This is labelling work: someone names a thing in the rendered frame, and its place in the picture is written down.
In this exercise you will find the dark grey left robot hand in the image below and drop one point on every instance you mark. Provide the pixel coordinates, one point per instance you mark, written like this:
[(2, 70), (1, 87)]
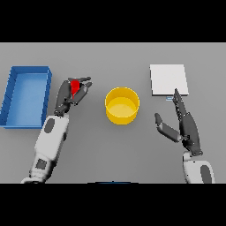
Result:
[(65, 95)]

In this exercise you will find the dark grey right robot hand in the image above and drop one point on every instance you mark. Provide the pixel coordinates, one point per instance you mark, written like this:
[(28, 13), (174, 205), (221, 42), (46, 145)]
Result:
[(186, 125)]

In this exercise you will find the red beaker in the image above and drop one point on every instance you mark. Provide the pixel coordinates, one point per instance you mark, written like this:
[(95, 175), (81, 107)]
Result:
[(75, 86)]

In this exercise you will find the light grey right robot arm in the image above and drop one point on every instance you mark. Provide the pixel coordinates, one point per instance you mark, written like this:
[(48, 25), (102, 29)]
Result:
[(197, 170)]

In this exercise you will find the yellow bowl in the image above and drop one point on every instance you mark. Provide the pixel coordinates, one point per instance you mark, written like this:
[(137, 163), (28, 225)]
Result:
[(122, 106)]

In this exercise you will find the blue tray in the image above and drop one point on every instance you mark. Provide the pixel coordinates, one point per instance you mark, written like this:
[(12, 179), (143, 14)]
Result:
[(26, 97)]

